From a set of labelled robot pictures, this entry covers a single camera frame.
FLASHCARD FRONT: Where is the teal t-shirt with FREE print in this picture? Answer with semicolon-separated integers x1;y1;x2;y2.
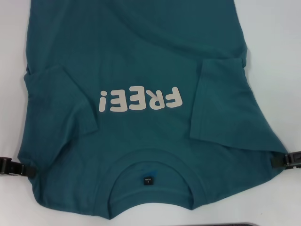
18;0;289;209

